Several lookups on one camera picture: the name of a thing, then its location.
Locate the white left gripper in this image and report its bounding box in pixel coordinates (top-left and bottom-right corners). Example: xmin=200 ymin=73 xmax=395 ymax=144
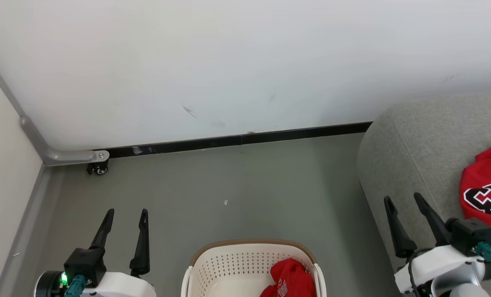
xmin=82 ymin=208 xmax=157 ymax=297

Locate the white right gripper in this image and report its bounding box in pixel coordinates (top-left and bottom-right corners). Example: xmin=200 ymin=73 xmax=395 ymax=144
xmin=384 ymin=192 xmax=486 ymax=296

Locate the red garment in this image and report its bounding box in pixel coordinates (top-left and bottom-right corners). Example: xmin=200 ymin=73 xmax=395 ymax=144
xmin=260 ymin=258 xmax=317 ymax=297
xmin=460 ymin=139 xmax=491 ymax=256

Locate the grey fabric sofa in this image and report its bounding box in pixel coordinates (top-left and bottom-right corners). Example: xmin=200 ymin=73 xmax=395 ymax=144
xmin=357 ymin=90 xmax=491 ymax=297

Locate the grey partition foot with caster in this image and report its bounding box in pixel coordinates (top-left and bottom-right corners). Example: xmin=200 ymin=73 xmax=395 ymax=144
xmin=0 ymin=49 xmax=110 ymax=167

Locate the cream perforated laundry basket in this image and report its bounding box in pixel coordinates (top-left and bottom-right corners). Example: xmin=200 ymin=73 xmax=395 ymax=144
xmin=181 ymin=239 xmax=327 ymax=297

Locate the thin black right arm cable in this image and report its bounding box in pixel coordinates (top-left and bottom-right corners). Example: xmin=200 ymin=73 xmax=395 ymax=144
xmin=407 ymin=247 xmax=433 ymax=297

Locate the grey partition bottom rail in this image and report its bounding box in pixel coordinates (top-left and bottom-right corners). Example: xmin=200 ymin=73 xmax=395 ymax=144
xmin=0 ymin=164 xmax=52 ymax=297

